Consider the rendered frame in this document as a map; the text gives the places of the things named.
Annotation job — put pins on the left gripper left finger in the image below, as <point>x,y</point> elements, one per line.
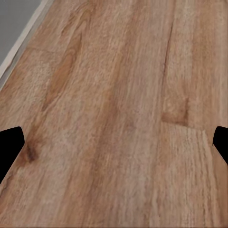
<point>11,142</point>

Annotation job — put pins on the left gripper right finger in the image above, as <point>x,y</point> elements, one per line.
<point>220,141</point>

